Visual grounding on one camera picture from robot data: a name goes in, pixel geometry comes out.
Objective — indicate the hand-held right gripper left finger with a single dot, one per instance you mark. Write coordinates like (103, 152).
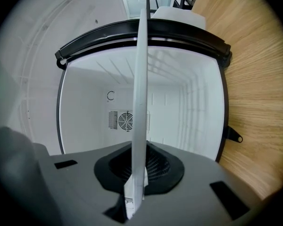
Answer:
(85, 189)

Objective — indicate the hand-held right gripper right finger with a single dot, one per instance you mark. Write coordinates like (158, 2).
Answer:
(198, 196)

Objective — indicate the black mini fridge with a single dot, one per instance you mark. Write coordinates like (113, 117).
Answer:
(85, 114)

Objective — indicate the wooden desk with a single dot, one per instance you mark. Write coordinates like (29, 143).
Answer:
(250, 79)

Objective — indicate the white box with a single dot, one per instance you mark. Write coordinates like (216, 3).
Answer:
(179, 16)

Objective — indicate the light blue table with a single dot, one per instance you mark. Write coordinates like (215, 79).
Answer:
(134, 3)

